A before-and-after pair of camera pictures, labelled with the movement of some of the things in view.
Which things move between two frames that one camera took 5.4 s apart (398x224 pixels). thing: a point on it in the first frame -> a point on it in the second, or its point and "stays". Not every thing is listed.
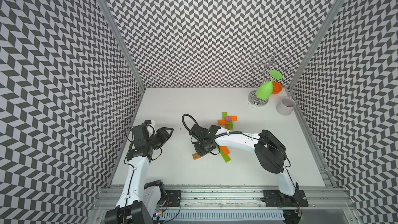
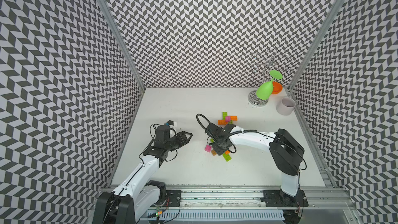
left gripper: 164,134 -> 183,137
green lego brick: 226,157 stays
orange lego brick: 222,122 stays
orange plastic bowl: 277,88 stays
